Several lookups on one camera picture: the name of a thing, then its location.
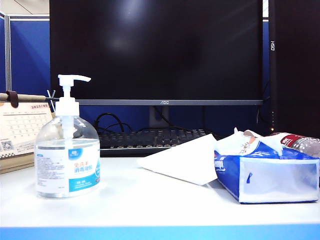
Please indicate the black AOC monitor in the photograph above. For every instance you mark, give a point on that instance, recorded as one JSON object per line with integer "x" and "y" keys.
{"x": 155, "y": 50}

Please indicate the beige desk calendar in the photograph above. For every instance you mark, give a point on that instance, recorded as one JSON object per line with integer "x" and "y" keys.
{"x": 17, "y": 130}

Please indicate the black binder clip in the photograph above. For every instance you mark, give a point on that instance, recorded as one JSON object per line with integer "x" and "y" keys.
{"x": 51, "y": 98}

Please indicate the clear hand sanitizer pump bottle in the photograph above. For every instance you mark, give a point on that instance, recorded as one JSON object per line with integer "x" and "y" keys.
{"x": 66, "y": 162}

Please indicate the grey monitor stand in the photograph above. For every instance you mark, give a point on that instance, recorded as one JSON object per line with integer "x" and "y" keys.
{"x": 160, "y": 115}

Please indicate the blue white tissue pack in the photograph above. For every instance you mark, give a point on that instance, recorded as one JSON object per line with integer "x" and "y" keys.
{"x": 270, "y": 180}

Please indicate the silver partition post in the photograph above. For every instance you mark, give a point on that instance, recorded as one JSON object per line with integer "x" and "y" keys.
{"x": 8, "y": 55}

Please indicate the black HSO monitor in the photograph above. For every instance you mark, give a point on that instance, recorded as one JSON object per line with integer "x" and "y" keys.
{"x": 297, "y": 75}

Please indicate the black keyboard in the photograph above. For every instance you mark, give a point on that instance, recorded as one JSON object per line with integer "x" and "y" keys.
{"x": 150, "y": 140}

